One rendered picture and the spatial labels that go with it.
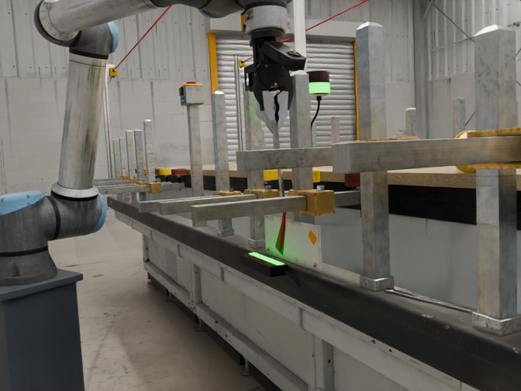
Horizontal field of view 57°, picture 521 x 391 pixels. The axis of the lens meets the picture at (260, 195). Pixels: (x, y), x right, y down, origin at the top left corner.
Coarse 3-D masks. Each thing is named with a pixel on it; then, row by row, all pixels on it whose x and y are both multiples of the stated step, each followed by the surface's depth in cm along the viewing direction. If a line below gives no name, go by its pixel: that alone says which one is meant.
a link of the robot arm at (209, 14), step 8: (216, 0) 103; (224, 0) 104; (232, 0) 103; (208, 8) 104; (216, 8) 105; (224, 8) 106; (232, 8) 106; (240, 8) 105; (208, 16) 111; (216, 16) 111; (224, 16) 112
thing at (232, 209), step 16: (336, 192) 107; (352, 192) 108; (192, 208) 93; (208, 208) 93; (224, 208) 94; (240, 208) 96; (256, 208) 97; (272, 208) 99; (288, 208) 101; (304, 208) 102
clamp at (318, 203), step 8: (288, 192) 109; (296, 192) 106; (304, 192) 103; (312, 192) 100; (320, 192) 100; (328, 192) 101; (312, 200) 100; (320, 200) 100; (328, 200) 101; (312, 208) 101; (320, 208) 100; (328, 208) 101
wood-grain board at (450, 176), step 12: (204, 168) 244; (288, 168) 172; (312, 168) 159; (324, 168) 154; (420, 168) 118; (432, 168) 115; (444, 168) 112; (456, 168) 109; (324, 180) 132; (336, 180) 127; (396, 180) 106; (408, 180) 103; (420, 180) 100; (432, 180) 97; (444, 180) 94; (456, 180) 91; (468, 180) 89; (516, 180) 80
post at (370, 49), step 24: (360, 48) 84; (384, 48) 83; (360, 72) 84; (384, 72) 83; (360, 96) 85; (384, 96) 84; (360, 120) 85; (384, 120) 84; (384, 192) 85; (384, 216) 85; (384, 240) 85; (384, 264) 86
